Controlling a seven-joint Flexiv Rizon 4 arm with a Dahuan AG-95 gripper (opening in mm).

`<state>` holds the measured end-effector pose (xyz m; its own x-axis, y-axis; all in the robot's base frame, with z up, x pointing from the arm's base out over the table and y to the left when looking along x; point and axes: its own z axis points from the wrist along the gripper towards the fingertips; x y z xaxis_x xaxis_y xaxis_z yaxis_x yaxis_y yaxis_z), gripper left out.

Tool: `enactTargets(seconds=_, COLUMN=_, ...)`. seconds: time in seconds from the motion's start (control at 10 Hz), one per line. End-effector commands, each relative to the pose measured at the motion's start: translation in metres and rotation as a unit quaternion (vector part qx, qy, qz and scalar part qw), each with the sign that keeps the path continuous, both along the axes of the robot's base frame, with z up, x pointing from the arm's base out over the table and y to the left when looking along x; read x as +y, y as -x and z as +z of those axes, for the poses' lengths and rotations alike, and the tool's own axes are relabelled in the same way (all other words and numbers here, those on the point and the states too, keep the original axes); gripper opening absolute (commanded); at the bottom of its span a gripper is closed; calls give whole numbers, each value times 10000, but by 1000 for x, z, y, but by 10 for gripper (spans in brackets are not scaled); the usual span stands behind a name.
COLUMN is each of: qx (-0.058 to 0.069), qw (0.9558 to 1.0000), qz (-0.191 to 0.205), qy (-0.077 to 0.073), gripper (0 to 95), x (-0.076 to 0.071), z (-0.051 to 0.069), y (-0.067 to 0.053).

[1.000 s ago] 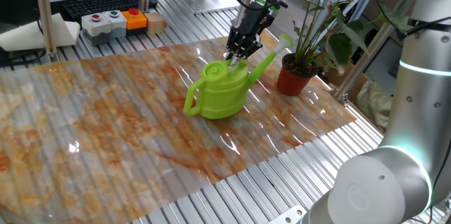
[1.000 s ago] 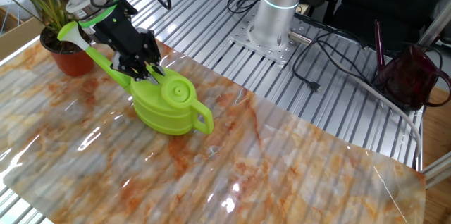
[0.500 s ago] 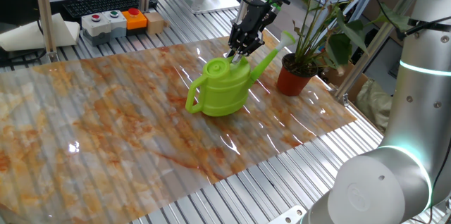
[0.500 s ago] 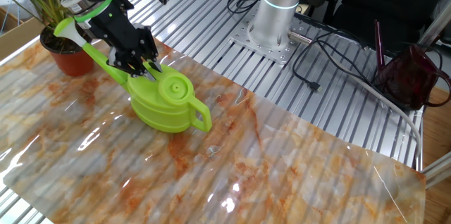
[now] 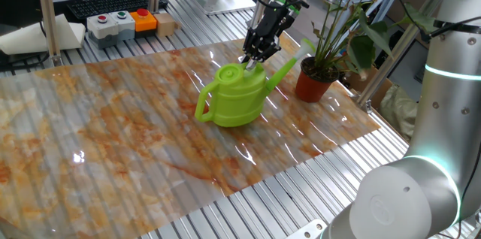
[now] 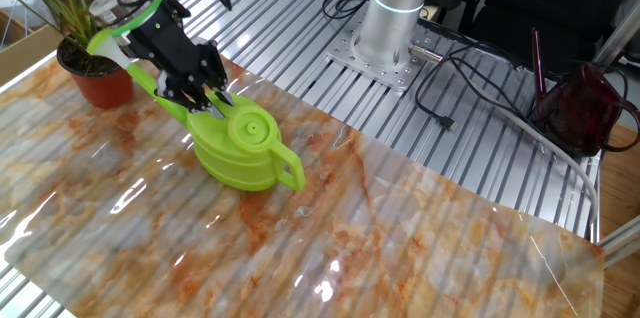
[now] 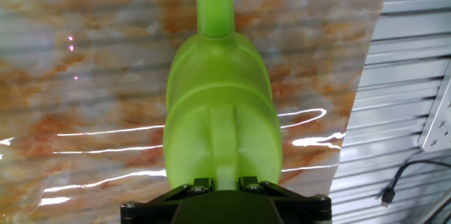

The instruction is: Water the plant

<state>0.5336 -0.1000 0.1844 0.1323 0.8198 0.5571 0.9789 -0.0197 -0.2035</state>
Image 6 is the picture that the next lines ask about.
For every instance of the orange marble pattern mat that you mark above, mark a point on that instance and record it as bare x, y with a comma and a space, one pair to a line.
350, 238

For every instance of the aluminium frame post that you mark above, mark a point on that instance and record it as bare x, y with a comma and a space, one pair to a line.
620, 243
617, 38

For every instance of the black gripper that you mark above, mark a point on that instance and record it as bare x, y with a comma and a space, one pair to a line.
170, 48

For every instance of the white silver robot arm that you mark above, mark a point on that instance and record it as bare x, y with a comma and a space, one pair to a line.
395, 28

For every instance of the brown cardboard box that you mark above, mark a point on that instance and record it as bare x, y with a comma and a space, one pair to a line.
30, 50

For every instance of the dark red transparent watering can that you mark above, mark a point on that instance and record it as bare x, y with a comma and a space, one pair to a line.
575, 113

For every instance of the green plant in terracotta pot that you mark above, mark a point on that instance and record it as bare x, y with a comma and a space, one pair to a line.
100, 90

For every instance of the green plastic watering can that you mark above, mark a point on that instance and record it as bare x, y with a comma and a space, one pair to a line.
240, 158

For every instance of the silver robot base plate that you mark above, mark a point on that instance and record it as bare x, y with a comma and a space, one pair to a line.
380, 75

